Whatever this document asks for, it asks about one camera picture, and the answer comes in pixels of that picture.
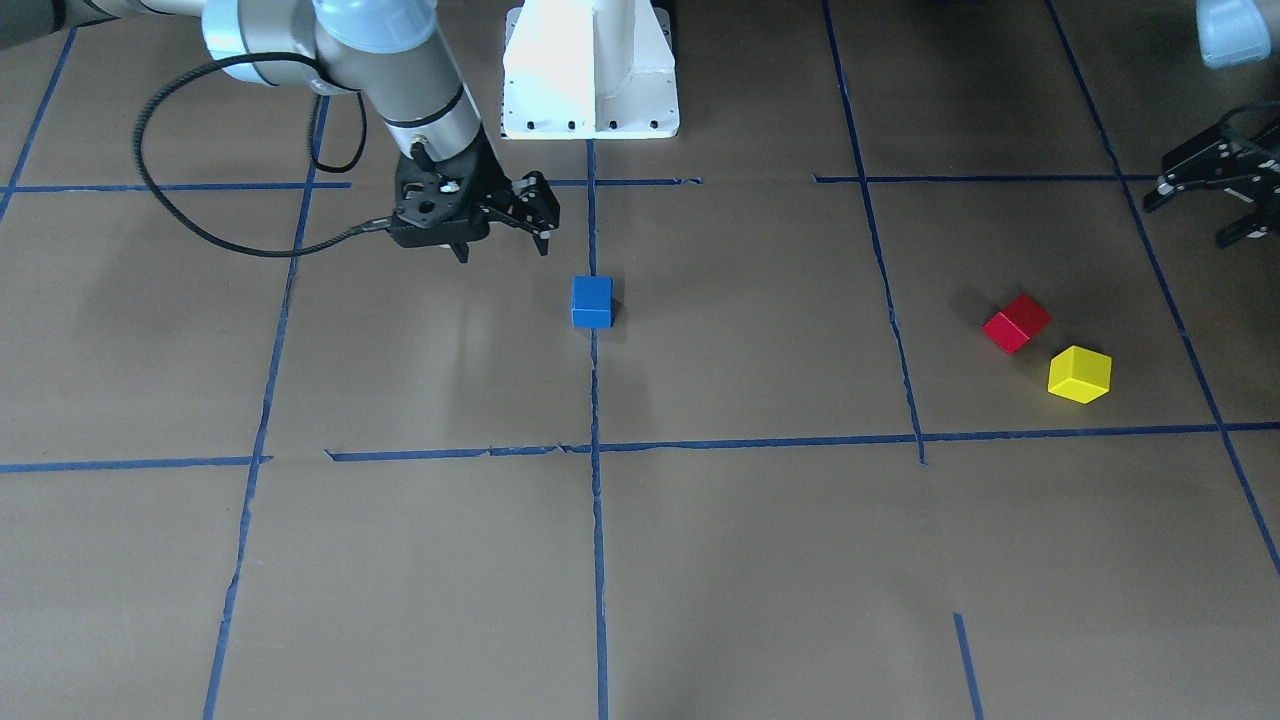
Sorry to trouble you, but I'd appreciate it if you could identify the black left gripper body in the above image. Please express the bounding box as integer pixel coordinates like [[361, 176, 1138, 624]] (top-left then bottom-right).
[[1215, 105, 1279, 201]]

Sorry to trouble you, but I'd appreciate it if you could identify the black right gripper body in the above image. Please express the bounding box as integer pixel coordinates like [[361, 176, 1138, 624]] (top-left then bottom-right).
[[396, 128, 513, 233]]

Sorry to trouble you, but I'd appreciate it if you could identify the blue wooden cube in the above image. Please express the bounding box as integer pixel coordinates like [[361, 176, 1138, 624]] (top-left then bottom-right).
[[570, 275, 614, 329]]

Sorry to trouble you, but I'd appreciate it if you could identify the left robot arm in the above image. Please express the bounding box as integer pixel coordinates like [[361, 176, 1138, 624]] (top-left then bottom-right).
[[1142, 1, 1279, 249]]

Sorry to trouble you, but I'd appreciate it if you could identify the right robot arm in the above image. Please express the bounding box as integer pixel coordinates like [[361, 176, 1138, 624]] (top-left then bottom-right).
[[1, 1, 561, 263]]

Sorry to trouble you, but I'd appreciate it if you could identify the yellow wooden cube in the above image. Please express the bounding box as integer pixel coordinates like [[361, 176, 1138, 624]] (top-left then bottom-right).
[[1046, 345, 1114, 404]]

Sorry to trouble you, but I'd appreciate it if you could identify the red wooden cube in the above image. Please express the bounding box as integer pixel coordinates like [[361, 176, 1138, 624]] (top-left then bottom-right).
[[982, 293, 1052, 354]]

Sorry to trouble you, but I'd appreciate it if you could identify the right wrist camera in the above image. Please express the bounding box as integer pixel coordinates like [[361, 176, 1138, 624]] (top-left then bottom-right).
[[387, 168, 490, 249]]

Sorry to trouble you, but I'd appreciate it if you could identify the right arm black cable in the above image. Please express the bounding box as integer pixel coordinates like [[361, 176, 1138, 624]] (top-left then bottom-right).
[[134, 53, 401, 259]]

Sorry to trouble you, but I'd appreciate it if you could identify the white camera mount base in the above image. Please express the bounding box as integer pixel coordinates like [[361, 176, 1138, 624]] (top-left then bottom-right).
[[500, 1, 681, 141]]

